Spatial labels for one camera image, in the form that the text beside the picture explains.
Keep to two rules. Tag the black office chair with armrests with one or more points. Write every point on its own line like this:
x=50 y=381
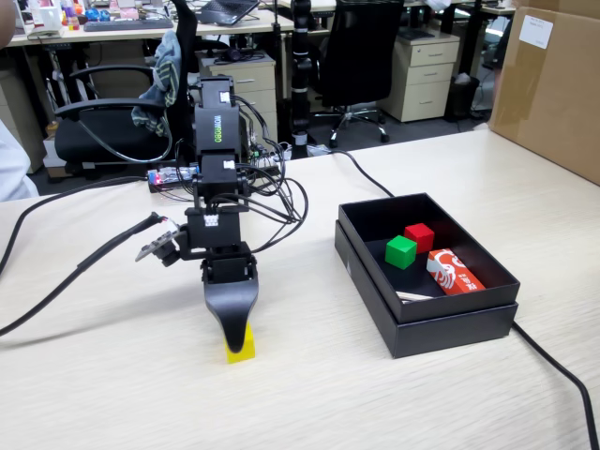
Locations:
x=108 y=136

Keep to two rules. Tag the black open box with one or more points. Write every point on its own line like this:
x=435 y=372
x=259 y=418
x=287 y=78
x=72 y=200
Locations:
x=450 y=335

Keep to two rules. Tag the blue toy balls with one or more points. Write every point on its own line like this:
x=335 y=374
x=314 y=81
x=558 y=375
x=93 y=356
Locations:
x=97 y=15

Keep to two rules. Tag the white desk phone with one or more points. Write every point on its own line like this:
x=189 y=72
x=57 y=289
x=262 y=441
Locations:
x=47 y=21

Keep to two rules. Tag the black mesh office chair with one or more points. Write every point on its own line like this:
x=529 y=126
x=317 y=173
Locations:
x=361 y=56

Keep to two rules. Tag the green cube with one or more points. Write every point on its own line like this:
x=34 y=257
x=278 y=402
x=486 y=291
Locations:
x=400 y=253

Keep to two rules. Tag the striped grey cloth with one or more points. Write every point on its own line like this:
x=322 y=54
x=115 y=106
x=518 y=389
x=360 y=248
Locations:
x=164 y=79

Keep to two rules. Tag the yellow cube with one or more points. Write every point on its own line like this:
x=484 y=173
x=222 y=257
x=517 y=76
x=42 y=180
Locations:
x=250 y=349

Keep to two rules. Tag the beige drawer pedestal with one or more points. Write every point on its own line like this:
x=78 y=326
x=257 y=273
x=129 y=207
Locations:
x=422 y=79
x=255 y=89

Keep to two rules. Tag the black vertical pole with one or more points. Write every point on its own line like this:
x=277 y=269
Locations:
x=300 y=79

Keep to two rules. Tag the black headphones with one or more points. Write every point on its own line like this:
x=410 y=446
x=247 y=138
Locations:
x=236 y=55

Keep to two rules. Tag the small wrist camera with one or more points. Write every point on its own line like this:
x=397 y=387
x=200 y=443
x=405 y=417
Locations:
x=161 y=248

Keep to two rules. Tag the black keyboard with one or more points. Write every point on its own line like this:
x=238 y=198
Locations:
x=126 y=25

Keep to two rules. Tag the orange printed carton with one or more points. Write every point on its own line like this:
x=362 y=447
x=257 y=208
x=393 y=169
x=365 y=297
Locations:
x=454 y=274

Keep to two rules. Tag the beige cabinet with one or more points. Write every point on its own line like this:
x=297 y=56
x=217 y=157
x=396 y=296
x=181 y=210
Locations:
x=19 y=94

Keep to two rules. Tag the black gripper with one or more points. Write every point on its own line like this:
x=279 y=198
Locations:
x=213 y=234

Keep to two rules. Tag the red cube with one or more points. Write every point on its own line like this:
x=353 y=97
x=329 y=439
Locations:
x=421 y=234

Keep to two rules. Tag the beige office desk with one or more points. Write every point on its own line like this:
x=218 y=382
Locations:
x=140 y=35

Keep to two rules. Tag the person forearm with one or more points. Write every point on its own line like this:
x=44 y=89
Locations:
x=5 y=21

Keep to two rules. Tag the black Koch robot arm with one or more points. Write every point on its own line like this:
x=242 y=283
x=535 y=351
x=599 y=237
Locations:
x=216 y=131

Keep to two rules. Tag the black laptop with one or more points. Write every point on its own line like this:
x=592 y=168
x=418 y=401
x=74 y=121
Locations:
x=225 y=11

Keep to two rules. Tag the black trash bin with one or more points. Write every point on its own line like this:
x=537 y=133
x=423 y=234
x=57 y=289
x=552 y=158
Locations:
x=461 y=98

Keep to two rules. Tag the controller circuit board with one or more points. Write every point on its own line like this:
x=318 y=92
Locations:
x=164 y=177

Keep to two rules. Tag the large cardboard box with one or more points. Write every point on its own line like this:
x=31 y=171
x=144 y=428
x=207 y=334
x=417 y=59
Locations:
x=553 y=89

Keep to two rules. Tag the person white shirt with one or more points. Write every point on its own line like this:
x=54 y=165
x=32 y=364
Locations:
x=14 y=169

